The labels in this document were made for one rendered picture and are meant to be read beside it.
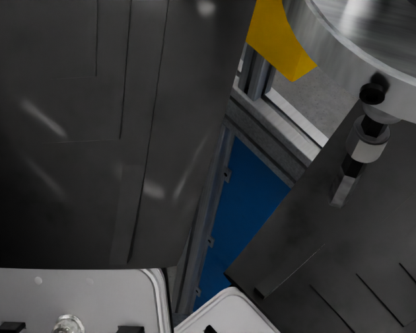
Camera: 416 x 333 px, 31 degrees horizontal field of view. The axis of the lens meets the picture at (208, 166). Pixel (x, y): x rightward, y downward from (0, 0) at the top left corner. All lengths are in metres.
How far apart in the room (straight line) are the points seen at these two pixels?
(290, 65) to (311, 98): 1.30
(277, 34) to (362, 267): 0.37
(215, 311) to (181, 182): 0.14
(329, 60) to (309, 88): 1.93
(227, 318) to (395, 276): 0.10
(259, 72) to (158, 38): 0.59
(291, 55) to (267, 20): 0.04
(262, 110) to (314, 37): 0.75
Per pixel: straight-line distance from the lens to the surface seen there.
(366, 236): 0.45
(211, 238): 1.25
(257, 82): 0.89
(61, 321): 0.33
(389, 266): 0.44
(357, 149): 0.21
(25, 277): 0.34
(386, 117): 0.20
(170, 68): 0.29
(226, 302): 0.42
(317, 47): 0.15
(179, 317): 0.63
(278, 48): 0.76
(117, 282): 0.32
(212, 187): 1.11
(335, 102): 2.08
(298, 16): 0.16
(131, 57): 0.29
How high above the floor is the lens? 1.57
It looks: 56 degrees down
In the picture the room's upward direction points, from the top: 12 degrees clockwise
